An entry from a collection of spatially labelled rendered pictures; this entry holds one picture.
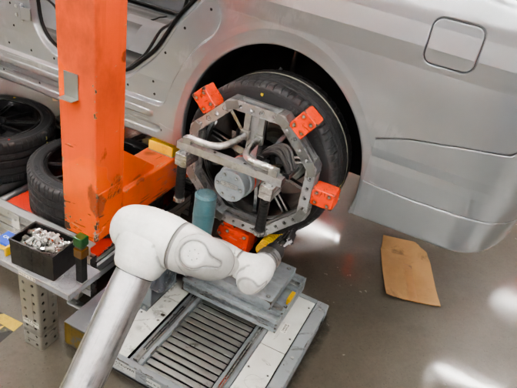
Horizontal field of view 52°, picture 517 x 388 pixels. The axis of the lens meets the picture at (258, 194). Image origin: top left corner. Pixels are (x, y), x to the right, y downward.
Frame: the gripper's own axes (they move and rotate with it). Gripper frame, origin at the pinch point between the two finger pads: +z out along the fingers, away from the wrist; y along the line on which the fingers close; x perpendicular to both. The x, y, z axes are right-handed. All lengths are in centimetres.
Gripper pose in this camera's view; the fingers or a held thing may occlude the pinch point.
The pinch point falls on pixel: (291, 230)
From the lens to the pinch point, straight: 213.7
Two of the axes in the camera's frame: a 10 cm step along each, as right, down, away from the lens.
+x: -5.2, -8.4, -1.5
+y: 7.4, -3.5, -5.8
